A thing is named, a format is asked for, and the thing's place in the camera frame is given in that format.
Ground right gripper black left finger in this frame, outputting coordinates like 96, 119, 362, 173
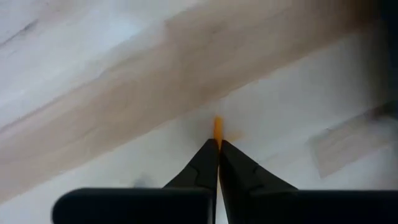
50, 138, 220, 224

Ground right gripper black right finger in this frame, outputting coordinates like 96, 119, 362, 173
218, 139, 398, 224

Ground black paintbrush orange tip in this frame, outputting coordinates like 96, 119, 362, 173
212, 114, 225, 150

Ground black metal table frame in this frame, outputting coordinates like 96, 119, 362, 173
354, 0, 398, 119

